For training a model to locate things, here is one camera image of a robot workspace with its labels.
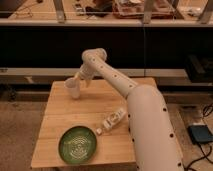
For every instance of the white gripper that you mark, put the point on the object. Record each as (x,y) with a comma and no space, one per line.
(86,73)

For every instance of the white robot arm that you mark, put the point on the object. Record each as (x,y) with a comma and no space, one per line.
(155,144)

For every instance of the green ceramic bowl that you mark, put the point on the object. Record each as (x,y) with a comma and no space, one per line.
(77,145)

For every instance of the long shelf workbench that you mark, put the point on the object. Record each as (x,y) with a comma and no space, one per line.
(42,40)

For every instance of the wooden slatted table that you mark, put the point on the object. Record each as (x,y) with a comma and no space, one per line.
(95,104)

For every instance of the black box at right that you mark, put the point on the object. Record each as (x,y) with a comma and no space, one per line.
(199,69)

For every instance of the dark foot pedal box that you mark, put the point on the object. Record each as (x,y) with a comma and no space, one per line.
(200,134)

